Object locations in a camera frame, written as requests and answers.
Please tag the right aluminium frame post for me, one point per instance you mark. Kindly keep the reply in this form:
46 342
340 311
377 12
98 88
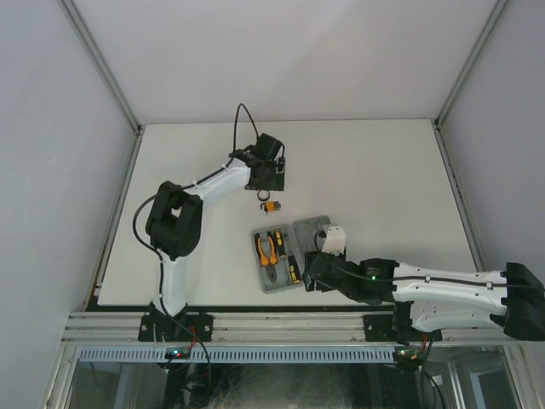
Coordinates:
492 21

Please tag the grey slotted cable duct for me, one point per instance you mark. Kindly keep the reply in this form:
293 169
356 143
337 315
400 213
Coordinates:
240 355

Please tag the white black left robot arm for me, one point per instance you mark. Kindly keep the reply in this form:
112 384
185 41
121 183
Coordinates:
174 223

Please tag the black electrical tape roll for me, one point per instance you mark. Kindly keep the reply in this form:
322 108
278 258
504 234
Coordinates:
263 195

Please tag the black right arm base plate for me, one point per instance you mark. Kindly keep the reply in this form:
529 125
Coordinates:
383 328

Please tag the short yellow black screwdriver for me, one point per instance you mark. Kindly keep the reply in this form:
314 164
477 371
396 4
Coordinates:
294 269

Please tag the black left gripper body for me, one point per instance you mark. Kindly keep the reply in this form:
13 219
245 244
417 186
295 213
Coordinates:
270 181

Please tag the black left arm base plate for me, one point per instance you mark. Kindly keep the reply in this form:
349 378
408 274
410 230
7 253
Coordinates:
185 328

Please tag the left aluminium frame post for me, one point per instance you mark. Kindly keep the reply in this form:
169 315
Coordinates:
92 48

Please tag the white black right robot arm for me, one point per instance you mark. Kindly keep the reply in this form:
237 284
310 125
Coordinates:
429 300

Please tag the long black yellow screwdriver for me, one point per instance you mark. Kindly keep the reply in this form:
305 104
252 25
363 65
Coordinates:
280 243

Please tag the aluminium frame post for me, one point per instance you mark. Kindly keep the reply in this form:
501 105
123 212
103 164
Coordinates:
492 21
92 48

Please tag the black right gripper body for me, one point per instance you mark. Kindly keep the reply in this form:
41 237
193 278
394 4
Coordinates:
312 286

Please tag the grey plastic tool case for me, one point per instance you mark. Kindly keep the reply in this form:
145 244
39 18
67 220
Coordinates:
300 238

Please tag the aluminium front rail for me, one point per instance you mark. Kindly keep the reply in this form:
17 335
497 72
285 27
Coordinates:
233 328

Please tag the orange hex key set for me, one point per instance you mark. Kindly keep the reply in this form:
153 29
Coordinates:
270 206

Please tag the orange black pliers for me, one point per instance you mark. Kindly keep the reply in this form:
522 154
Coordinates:
266 255

